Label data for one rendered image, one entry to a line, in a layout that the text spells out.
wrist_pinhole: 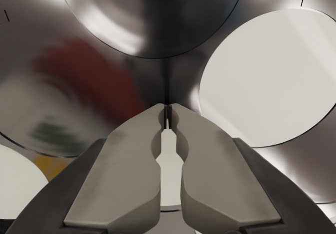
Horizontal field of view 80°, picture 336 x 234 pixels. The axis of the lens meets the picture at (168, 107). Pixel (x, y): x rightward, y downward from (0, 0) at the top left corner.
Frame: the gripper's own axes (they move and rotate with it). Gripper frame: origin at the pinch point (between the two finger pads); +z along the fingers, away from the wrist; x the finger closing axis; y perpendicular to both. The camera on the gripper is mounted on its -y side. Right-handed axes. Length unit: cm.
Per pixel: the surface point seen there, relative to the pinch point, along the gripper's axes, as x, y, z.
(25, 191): -12.6, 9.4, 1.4
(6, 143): -12.2, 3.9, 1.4
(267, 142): 8.0, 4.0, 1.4
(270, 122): 7.7, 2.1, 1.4
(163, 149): -0.2, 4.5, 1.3
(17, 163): -12.1, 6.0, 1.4
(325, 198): 15.6, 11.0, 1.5
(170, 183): 0.4, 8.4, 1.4
